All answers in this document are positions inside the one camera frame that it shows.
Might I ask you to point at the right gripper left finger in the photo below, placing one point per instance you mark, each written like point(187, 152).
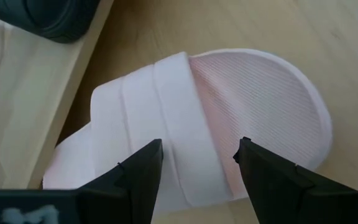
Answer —
point(135, 186)

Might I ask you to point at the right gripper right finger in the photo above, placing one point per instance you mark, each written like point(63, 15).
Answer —
point(275, 186)

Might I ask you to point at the pink rubber slide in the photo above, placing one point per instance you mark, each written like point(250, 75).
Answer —
point(197, 102)

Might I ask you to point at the black rubber slide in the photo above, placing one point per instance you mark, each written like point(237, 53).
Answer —
point(57, 18)

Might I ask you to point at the wooden shelf black metal frame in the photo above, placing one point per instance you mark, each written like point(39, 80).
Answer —
point(26, 109)

